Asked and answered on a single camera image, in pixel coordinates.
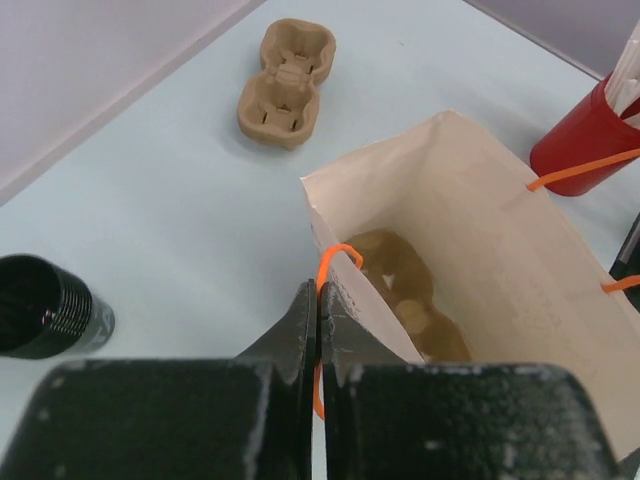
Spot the brown pulp cup carrier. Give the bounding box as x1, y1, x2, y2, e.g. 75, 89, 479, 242
347, 229, 471, 362

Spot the red straw holder cup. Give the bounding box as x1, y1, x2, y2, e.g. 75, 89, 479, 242
528, 79, 639, 197

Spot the paper takeout bag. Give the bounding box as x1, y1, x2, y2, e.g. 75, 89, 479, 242
303, 111, 639, 458

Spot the tall black tumbler cup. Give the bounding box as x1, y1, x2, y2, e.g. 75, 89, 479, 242
1, 254, 115, 360

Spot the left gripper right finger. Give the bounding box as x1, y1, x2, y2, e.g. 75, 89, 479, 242
319, 283, 620, 479

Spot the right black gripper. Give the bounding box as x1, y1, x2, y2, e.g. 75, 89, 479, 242
609, 214, 640, 280

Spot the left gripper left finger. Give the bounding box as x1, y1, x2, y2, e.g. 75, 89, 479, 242
1, 281, 317, 479

